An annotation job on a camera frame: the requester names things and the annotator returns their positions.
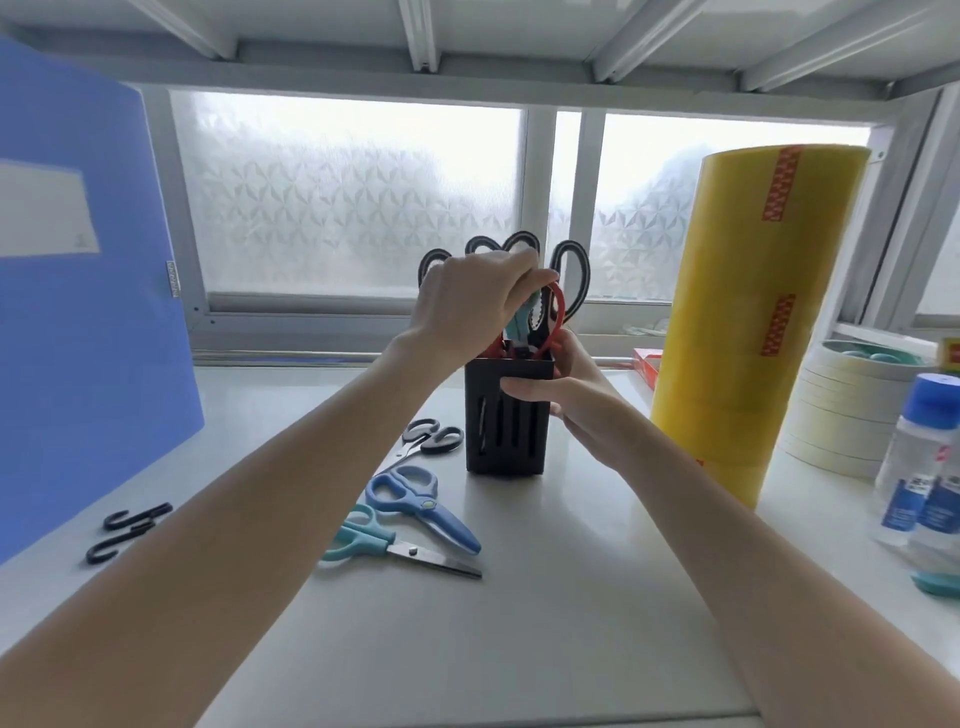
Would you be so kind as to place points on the person's right hand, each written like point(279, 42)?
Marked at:
point(592, 409)

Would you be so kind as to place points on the person's left hand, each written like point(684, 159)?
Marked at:
point(465, 300)

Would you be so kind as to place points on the person's right thumb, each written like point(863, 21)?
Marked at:
point(529, 388)

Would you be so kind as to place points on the person's left fingers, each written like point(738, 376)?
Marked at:
point(529, 276)

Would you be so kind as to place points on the black slotted holder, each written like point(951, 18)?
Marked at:
point(502, 427)

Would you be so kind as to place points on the person's right forearm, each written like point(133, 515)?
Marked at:
point(750, 570)

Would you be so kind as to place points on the person's left forearm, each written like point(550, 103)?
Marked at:
point(225, 540)

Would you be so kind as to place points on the small black scissors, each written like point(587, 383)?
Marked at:
point(439, 439)

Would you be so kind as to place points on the frosted glass window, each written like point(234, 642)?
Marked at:
point(337, 202)

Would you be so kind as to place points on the stack of yellow tape rolls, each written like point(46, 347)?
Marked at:
point(757, 315)

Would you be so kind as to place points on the white metal shelf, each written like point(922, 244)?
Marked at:
point(480, 37)

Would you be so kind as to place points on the stack of cream tape rolls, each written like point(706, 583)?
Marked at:
point(840, 420)

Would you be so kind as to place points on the teal round item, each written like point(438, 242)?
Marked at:
point(877, 354)

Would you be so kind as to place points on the clear bottle blue cap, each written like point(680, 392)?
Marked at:
point(911, 457)

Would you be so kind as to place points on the black hook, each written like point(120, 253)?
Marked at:
point(139, 516)
point(112, 547)

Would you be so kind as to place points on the yellow red box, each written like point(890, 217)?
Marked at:
point(950, 354)

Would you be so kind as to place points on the clear bottle blue label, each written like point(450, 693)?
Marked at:
point(941, 510)

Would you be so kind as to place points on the blue file folder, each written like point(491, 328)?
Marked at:
point(82, 300)

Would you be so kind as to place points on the teal plastic item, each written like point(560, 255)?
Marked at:
point(937, 585)

